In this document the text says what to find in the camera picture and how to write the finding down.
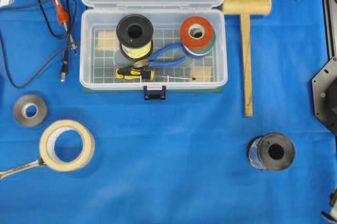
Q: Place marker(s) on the blue wire spool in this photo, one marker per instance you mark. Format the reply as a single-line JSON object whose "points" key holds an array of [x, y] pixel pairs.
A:
{"points": [[273, 151]]}

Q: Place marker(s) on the yellow wire spool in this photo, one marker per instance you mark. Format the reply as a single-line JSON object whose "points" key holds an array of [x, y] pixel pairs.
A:
{"points": [[135, 35]]}

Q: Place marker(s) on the grey tape roll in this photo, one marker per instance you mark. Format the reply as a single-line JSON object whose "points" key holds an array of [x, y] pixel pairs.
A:
{"points": [[30, 110]]}

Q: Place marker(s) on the green tape roll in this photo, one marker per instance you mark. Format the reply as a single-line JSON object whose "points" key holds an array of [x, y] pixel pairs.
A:
{"points": [[203, 51]]}

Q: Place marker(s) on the blue table cloth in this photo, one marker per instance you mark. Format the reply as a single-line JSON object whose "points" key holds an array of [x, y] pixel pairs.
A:
{"points": [[183, 159]]}

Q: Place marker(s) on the black table frame rail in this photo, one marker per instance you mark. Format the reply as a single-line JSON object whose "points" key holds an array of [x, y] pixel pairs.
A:
{"points": [[329, 9]]}

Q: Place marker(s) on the metal wrench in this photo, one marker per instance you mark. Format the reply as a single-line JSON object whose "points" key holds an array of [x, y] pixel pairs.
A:
{"points": [[37, 163]]}

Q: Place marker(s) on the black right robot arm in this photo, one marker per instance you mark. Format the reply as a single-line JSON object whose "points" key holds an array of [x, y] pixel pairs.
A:
{"points": [[324, 95]]}

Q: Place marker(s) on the red tape roll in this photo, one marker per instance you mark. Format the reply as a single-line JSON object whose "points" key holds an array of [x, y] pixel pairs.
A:
{"points": [[196, 33]]}

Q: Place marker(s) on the wooden mallet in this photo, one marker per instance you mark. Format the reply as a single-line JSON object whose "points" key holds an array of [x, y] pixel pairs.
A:
{"points": [[245, 9]]}

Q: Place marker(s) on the clear plastic tool box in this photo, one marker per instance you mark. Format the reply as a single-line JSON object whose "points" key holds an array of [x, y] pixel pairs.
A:
{"points": [[101, 55]]}

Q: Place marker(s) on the beige masking tape roll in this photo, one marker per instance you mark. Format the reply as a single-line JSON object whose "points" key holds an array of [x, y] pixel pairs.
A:
{"points": [[66, 145]]}

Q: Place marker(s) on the orange soldering iron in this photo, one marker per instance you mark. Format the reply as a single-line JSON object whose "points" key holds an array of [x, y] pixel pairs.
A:
{"points": [[62, 15]]}

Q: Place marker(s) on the yellow black screwdriver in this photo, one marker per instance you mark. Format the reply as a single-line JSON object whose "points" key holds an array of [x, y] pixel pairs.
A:
{"points": [[130, 73]]}

